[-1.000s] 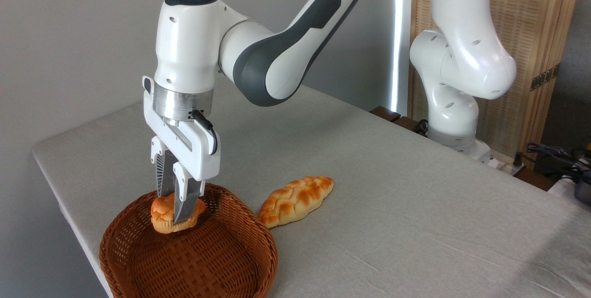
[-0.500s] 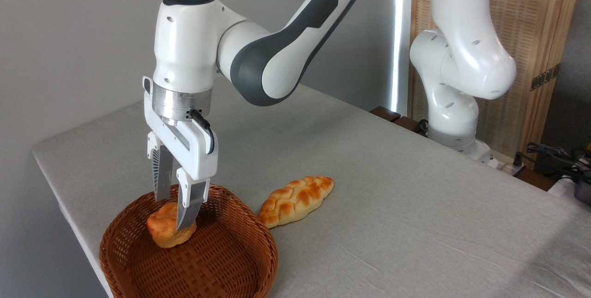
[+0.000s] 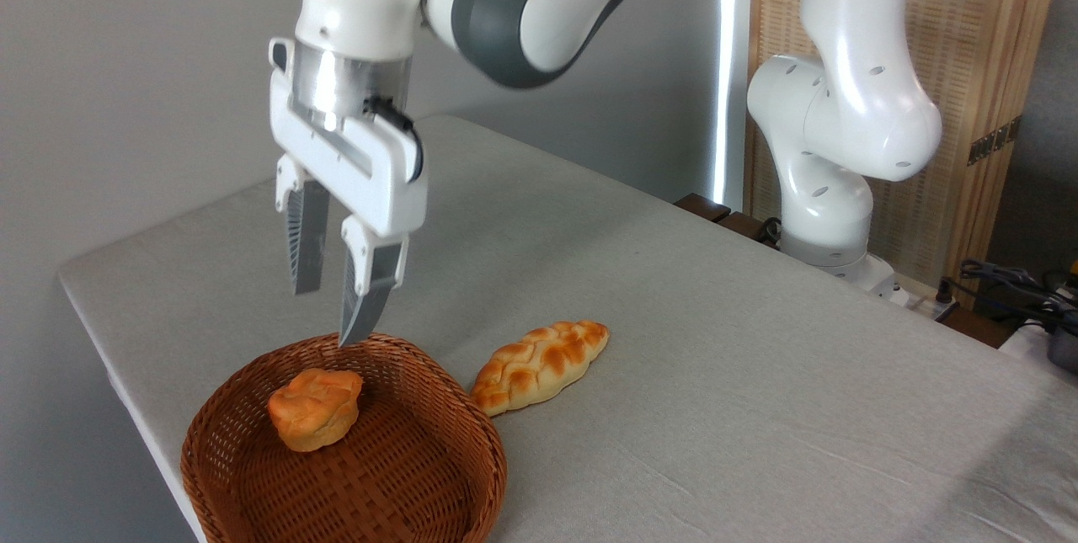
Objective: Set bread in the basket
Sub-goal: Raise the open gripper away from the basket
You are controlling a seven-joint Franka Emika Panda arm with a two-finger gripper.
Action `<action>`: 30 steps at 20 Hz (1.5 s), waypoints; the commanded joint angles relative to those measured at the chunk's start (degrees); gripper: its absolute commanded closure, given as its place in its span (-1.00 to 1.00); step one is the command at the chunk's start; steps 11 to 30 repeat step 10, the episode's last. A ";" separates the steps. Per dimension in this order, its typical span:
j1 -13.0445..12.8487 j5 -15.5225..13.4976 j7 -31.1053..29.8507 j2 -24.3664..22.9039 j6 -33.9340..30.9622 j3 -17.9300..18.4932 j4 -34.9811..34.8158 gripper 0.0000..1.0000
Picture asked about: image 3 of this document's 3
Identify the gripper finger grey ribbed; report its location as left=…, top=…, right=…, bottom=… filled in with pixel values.
left=339, top=215, right=410, bottom=348
left=275, top=154, right=331, bottom=295

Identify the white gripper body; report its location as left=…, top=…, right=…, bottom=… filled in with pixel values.
left=268, top=38, right=429, bottom=239

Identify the round orange bread bun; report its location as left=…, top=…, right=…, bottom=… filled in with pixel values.
left=268, top=368, right=365, bottom=453

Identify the braided golden bread loaf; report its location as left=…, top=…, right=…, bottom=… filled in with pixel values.
left=470, top=320, right=610, bottom=418

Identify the brown wicker basket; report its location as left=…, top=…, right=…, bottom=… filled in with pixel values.
left=180, top=331, right=509, bottom=543

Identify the grey tablecloth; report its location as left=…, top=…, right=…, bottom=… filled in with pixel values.
left=57, top=114, right=1078, bottom=543

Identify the white power strip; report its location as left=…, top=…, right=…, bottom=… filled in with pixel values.
left=876, top=278, right=961, bottom=321

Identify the light wooden folding screen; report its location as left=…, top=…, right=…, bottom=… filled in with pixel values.
left=745, top=0, right=1066, bottom=308

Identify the dark metal screen hinge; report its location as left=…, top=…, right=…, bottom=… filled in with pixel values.
left=967, top=115, right=1022, bottom=167

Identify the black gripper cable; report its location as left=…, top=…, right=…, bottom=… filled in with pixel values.
left=364, top=95, right=424, bottom=184

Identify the black cable bundle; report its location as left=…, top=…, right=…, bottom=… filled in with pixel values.
left=939, top=259, right=1078, bottom=333

